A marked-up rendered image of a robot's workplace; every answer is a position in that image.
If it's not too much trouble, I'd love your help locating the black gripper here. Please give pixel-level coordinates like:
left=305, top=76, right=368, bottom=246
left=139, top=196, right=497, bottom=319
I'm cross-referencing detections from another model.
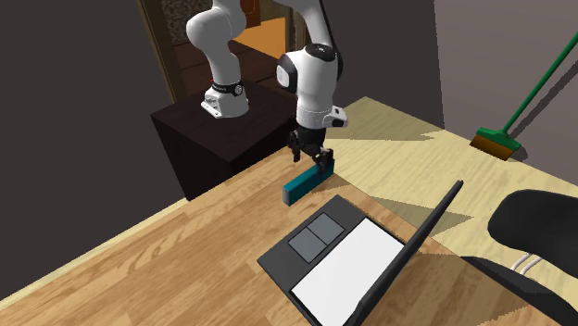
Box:
left=287, top=125, right=335, bottom=175

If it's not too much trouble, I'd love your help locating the teal rectangular block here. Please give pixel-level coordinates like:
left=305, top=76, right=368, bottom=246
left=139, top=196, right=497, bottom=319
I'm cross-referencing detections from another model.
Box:
left=282, top=158, right=335, bottom=207

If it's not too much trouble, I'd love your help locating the dark robot stand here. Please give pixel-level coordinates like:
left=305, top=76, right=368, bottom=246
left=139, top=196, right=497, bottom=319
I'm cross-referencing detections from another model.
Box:
left=150, top=81, right=300, bottom=202

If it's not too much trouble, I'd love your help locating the dark grey open laptop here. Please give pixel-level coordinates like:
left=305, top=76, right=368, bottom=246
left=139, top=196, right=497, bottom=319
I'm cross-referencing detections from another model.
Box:
left=257, top=180, right=465, bottom=326

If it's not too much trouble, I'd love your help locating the brown wooden doorway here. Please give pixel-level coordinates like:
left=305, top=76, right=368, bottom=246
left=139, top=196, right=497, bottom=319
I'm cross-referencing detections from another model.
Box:
left=136, top=0, right=313, bottom=104

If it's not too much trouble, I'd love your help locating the green broom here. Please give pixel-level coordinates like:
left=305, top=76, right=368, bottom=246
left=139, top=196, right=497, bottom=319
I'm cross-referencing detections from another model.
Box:
left=469, top=31, right=578, bottom=162

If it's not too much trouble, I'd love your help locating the black office chair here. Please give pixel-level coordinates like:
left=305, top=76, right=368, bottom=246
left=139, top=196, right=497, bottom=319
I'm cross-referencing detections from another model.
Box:
left=459, top=189, right=578, bottom=326

